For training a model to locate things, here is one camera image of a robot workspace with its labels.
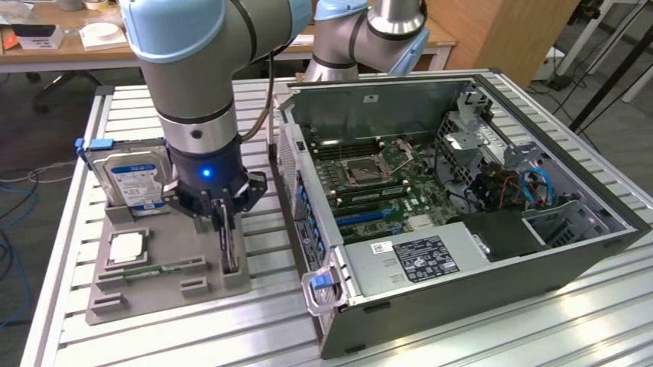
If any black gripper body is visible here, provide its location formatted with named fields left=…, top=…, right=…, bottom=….
left=167, top=137, right=250, bottom=216

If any black graphics card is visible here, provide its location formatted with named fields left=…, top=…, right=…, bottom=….
left=211, top=196, right=240, bottom=274

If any hard disk with blue caddy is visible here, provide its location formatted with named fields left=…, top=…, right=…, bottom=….
left=73, top=137, right=177, bottom=219

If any grey plastic parts rack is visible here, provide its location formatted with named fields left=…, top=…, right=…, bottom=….
left=84, top=202, right=254, bottom=326

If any silver CPU chip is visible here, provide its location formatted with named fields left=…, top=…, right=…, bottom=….
left=105, top=234, right=148, bottom=265

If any green RAM stick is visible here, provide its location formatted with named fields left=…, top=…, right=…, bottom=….
left=335, top=183, right=410, bottom=203
left=99, top=262, right=205, bottom=283

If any CPU socket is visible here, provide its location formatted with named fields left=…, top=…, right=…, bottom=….
left=343, top=154, right=396, bottom=189

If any blue expansion slot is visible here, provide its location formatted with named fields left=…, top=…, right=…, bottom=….
left=334, top=206, right=395, bottom=228

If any blue case release latch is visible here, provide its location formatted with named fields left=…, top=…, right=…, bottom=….
left=310, top=271, right=334, bottom=292

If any metal socket cover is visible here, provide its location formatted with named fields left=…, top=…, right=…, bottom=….
left=375, top=138, right=415, bottom=171

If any grey power supply unit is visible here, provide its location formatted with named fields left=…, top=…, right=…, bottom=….
left=343, top=222, right=495, bottom=298

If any green motherboard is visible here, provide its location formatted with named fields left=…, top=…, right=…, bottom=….
left=304, top=129, right=474, bottom=245

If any wooden desk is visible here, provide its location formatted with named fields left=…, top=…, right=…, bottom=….
left=0, top=0, right=458, bottom=73

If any white round dish box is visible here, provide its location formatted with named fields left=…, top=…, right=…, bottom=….
left=79, top=21, right=128, bottom=53

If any silver metal disk bay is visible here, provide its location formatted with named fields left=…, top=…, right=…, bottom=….
left=522, top=198, right=611, bottom=248
left=435, top=110, right=511, bottom=192

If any white box with label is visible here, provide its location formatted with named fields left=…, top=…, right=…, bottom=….
left=17, top=33, right=65, bottom=50

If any black open PC case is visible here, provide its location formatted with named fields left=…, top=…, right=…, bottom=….
left=264, top=68, right=653, bottom=361

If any black flat device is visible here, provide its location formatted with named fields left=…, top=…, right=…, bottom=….
left=9, top=23, right=59, bottom=37

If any black plastic shroud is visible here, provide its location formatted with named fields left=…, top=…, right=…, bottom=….
left=461, top=211, right=551, bottom=264

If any orange box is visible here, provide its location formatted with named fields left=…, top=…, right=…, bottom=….
left=0, top=26, right=20, bottom=54

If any white floor box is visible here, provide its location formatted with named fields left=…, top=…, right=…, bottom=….
left=530, top=47, right=567, bottom=82

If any wooden cabinet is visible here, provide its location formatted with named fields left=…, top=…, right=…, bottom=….
left=427, top=0, right=582, bottom=91

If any black stand pole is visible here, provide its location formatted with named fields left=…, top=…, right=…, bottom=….
left=566, top=0, right=653, bottom=135

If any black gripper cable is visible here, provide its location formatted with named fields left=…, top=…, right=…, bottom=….
left=236, top=34, right=307, bottom=145

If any light blue wire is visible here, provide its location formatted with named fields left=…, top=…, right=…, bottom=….
left=519, top=167, right=558, bottom=210

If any white desk frame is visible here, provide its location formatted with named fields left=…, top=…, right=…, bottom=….
left=553, top=0, right=653, bottom=104

